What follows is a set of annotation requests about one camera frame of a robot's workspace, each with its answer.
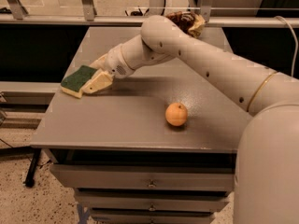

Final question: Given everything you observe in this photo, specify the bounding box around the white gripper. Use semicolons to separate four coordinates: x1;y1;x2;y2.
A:
82;44;134;94

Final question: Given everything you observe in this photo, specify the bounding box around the green and yellow sponge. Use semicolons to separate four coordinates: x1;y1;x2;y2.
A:
61;65;96;98

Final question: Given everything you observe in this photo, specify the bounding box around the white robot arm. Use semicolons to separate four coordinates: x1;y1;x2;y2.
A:
83;16;299;224

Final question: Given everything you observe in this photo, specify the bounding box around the orange fruit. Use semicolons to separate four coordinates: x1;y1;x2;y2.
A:
165;103;188;126

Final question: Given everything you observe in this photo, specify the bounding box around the grey drawer cabinet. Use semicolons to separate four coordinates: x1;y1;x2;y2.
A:
30;26;253;224

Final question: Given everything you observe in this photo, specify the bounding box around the brown patterned crumpled cloth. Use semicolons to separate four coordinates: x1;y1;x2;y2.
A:
166;11;206;38

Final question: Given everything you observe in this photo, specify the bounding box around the black stand leg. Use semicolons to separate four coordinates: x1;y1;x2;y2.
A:
23;148;41;188

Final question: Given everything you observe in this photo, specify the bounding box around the metal window railing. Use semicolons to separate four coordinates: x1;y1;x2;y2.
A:
0;0;299;28

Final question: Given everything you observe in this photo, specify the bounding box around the top grey drawer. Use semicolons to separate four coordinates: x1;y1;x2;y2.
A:
50;164;234;191

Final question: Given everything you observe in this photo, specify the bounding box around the grey drawer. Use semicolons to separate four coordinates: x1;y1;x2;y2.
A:
50;164;234;191
90;209;213;224
75;190;228;213

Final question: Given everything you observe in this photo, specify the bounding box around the middle grey drawer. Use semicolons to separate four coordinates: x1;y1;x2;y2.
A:
75;190;228;213

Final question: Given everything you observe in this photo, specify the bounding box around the bottom grey drawer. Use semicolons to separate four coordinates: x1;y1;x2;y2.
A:
90;209;213;224

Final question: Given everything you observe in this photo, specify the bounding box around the white cable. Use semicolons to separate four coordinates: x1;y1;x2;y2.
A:
274;15;299;78

